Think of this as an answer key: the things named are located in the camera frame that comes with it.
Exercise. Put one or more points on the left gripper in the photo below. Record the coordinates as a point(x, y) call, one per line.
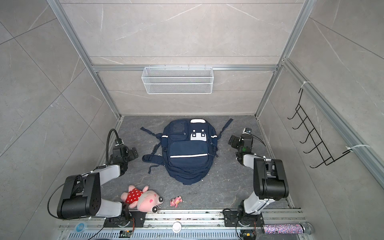
point(132, 156)

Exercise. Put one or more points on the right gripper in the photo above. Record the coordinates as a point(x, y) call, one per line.
point(237, 140)

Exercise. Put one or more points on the navy blue student backpack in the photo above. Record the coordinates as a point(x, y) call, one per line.
point(187, 149)

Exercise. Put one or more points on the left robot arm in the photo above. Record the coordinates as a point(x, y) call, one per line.
point(81, 194)

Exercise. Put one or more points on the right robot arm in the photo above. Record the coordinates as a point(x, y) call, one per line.
point(270, 183)

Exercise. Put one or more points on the pink pig plush toy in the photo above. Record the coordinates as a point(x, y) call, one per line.
point(145, 200)

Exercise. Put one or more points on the small pink toy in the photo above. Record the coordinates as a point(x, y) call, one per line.
point(176, 201)

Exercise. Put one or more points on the blue tape roll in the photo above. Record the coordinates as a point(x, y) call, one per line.
point(80, 227)

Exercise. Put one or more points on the white round cap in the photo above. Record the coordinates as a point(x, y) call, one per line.
point(176, 227)

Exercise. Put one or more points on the glitter purple tube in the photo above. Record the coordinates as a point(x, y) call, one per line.
point(300, 228)

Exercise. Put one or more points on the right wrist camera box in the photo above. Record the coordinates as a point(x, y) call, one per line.
point(247, 131)

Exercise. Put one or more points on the black wire hook rack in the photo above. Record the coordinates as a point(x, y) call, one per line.
point(315, 137)

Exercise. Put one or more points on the white wire mesh basket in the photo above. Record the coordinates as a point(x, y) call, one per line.
point(178, 80)

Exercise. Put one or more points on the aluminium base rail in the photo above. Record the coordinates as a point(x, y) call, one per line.
point(213, 224)

